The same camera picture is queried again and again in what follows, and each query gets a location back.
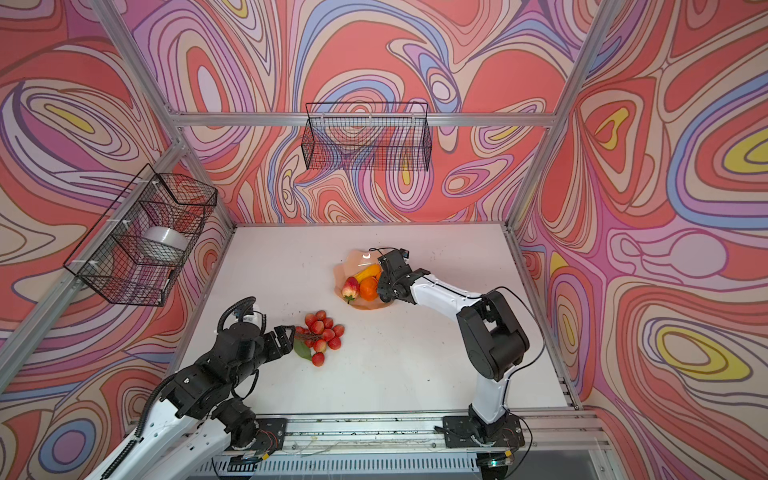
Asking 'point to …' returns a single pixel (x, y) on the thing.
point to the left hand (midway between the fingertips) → (290, 332)
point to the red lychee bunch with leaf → (319, 332)
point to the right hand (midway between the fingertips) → (388, 291)
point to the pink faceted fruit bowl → (354, 262)
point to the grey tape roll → (167, 235)
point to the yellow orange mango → (371, 271)
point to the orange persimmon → (369, 288)
